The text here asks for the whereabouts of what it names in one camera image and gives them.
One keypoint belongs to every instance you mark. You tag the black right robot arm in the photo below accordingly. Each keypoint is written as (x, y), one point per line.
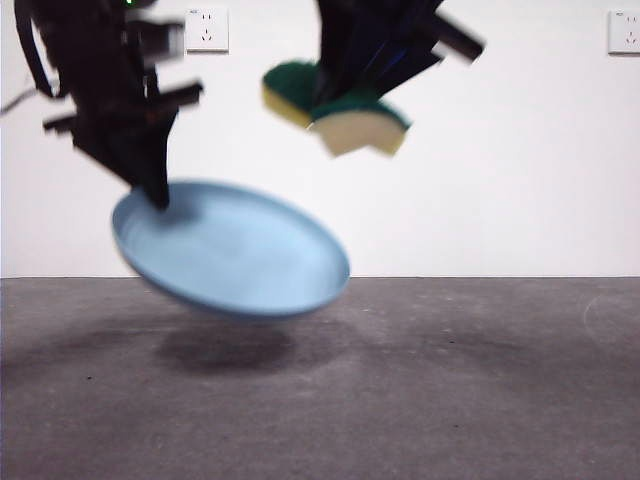
(400, 20)

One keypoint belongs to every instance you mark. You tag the light blue round plate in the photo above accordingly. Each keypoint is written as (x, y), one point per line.
(235, 260)

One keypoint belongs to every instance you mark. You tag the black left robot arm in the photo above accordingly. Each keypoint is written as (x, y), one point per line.
(95, 60)

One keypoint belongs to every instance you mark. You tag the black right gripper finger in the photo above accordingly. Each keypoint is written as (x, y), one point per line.
(395, 70)
(335, 50)

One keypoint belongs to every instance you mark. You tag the white wall socket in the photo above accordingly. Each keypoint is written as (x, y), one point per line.
(625, 32)
(210, 30)

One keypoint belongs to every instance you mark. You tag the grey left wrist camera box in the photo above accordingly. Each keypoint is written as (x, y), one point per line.
(162, 40)

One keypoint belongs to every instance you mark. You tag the yellow sponge with green pad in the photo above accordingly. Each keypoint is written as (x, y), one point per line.
(355, 132)

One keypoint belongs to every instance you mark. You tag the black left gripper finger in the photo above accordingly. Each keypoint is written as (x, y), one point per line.
(152, 155)
(112, 155)

